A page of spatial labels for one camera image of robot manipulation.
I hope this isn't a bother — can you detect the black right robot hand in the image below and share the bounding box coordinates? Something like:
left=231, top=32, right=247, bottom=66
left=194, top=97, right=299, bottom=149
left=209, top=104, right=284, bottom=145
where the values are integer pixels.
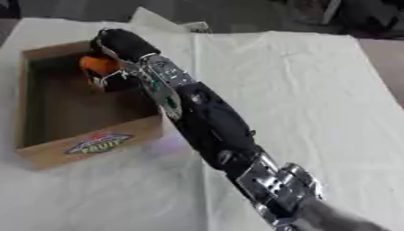
left=83, top=28, right=163, bottom=92

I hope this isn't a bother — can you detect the orange toy fruit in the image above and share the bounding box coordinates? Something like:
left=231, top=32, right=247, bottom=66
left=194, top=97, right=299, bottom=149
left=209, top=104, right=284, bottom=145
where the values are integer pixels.
left=78, top=55, right=122, bottom=76

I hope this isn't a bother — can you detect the tan cardboard box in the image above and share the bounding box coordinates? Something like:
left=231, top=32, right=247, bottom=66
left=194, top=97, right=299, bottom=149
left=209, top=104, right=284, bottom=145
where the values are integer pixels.
left=13, top=40, right=166, bottom=171

